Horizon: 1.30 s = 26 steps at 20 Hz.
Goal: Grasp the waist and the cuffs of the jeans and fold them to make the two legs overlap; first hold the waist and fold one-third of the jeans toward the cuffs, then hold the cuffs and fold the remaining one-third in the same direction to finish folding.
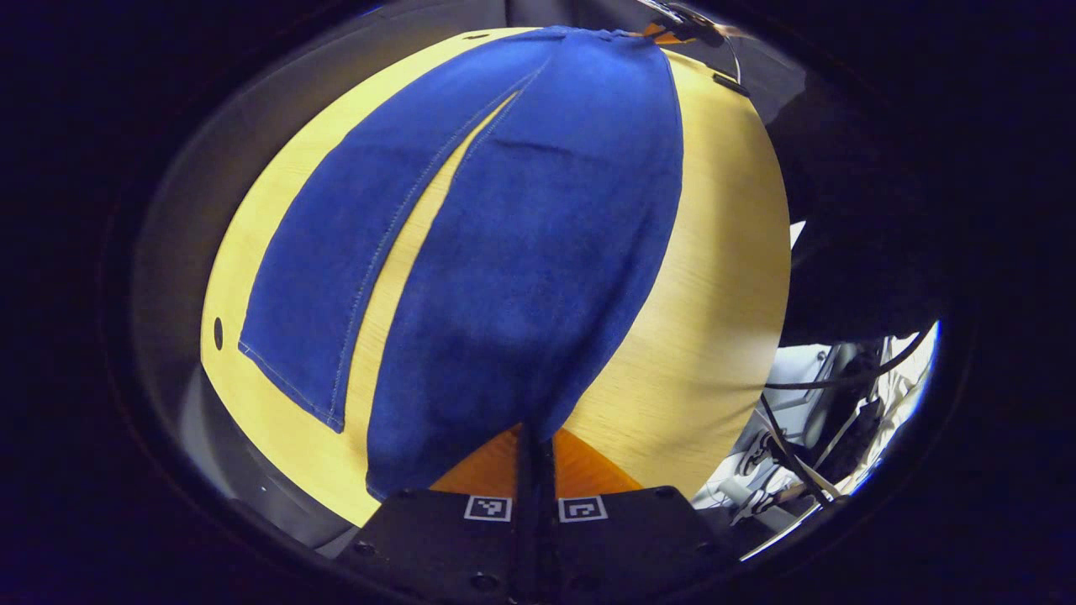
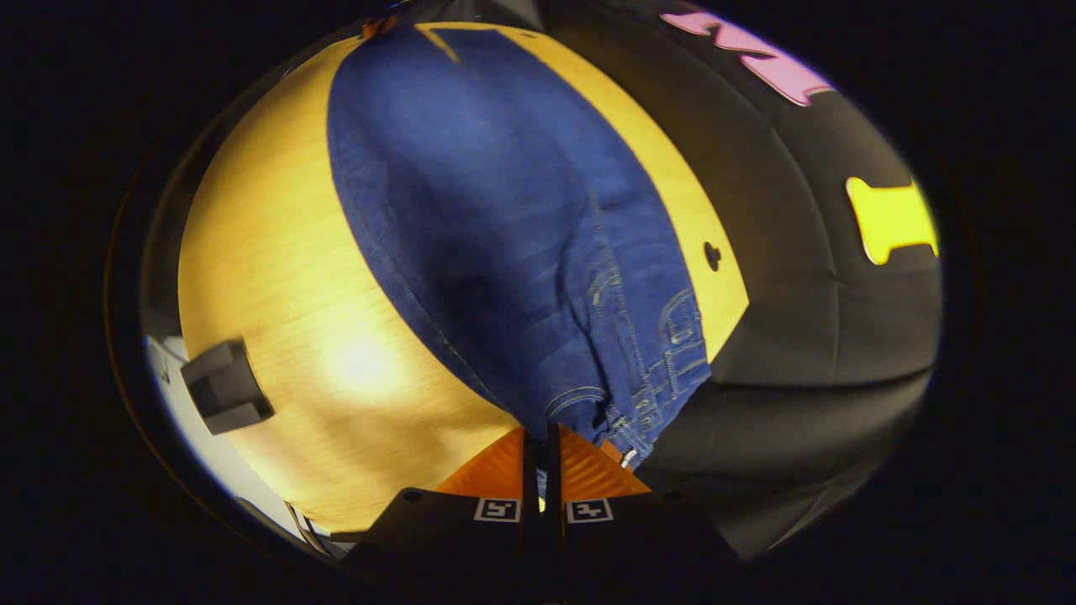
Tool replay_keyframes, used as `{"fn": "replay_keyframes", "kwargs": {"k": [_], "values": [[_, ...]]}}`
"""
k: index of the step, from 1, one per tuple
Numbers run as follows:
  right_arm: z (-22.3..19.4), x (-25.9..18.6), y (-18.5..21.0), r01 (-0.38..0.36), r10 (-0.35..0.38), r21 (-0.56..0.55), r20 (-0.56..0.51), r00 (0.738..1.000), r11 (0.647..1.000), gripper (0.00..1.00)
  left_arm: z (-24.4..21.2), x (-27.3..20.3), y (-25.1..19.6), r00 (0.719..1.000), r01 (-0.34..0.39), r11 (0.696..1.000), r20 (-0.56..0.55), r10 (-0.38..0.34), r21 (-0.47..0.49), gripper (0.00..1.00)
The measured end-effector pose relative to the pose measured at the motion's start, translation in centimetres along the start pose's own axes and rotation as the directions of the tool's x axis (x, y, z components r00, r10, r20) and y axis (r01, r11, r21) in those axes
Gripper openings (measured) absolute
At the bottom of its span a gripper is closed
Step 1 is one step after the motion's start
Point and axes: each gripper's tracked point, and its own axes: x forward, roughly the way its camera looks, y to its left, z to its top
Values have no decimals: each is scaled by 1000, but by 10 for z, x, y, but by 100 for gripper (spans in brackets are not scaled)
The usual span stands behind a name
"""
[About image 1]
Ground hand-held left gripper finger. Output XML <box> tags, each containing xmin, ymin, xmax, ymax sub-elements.
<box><xmin>535</xmin><ymin>424</ymin><xmax>741</xmax><ymax>605</ymax></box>
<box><xmin>353</xmin><ymin>423</ymin><xmax>536</xmax><ymax>605</ymax></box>

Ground blue jeans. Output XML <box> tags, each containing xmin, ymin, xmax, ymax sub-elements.
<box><xmin>238</xmin><ymin>25</ymin><xmax>686</xmax><ymax>502</ymax></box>

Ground thin black cable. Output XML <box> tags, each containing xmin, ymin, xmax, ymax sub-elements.
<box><xmin>759</xmin><ymin>395</ymin><xmax>841</xmax><ymax>505</ymax></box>
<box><xmin>763</xmin><ymin>324</ymin><xmax>939</xmax><ymax>392</ymax></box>

